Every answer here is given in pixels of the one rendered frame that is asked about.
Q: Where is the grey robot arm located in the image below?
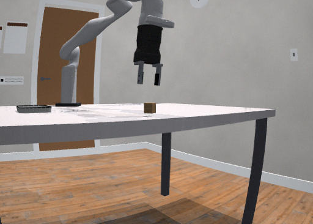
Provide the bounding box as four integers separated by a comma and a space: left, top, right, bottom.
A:
59, 0, 163, 103

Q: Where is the brown wooden block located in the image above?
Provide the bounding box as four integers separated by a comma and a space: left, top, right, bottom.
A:
144, 103, 156, 113

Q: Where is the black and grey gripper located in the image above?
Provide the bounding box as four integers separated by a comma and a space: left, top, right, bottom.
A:
133, 10, 174, 86

